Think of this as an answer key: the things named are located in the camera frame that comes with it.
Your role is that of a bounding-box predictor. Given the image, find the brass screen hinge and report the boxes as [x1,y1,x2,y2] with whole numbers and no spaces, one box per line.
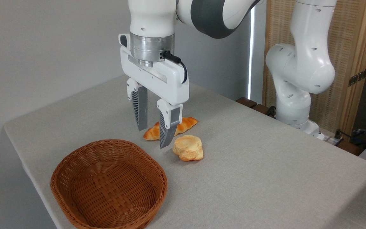
[348,68,366,87]

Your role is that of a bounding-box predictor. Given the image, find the brown wicker basket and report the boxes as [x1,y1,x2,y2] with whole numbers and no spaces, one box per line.
[50,139,168,229]

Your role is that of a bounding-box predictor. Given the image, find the round flat bread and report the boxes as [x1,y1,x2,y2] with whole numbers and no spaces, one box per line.
[173,135,204,162]

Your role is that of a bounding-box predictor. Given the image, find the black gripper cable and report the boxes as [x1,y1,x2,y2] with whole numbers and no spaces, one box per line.
[162,51,188,84]

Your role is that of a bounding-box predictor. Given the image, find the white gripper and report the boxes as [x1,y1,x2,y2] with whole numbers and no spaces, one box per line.
[118,33,190,149]

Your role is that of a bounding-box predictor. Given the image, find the long braided bread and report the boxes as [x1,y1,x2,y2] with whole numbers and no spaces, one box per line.
[143,117,199,141]

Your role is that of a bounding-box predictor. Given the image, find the wooden rattan folding screen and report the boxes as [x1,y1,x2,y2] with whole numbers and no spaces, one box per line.
[262,0,366,134]

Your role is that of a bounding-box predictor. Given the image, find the dark brown wooden block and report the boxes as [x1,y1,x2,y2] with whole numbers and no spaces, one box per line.
[235,97,257,108]
[252,104,277,119]

